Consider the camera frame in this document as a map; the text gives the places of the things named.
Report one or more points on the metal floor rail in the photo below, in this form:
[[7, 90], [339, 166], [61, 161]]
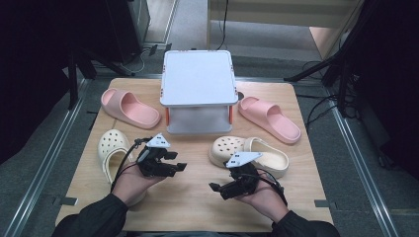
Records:
[[362, 171], [39, 171]]

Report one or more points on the person's left hand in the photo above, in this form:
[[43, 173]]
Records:
[[131, 187]]

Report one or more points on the pink slide slipper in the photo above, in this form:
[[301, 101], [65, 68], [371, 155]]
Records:
[[270, 118], [131, 110]]

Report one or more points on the beige wooden furniture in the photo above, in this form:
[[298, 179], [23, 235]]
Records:
[[283, 13]]

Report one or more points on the black tripod stand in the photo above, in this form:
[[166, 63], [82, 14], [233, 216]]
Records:
[[332, 65]]

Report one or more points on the cream perforated clog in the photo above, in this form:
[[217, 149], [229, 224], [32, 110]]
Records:
[[110, 148], [273, 159]]

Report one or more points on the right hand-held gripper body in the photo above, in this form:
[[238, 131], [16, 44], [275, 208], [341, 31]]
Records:
[[245, 181]]

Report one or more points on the grey tape piece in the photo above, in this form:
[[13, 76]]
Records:
[[324, 203]]

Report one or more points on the black cabinet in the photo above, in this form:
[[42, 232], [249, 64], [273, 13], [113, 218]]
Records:
[[130, 29]]

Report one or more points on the white two-tier shoe rack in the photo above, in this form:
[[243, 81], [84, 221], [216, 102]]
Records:
[[197, 79]]

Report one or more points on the black metal stand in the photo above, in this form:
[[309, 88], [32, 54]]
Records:
[[74, 79]]

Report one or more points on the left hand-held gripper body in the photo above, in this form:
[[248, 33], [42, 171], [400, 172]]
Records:
[[154, 164]]

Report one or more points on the person's right hand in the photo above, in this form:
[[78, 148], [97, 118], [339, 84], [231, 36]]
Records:
[[263, 200]]

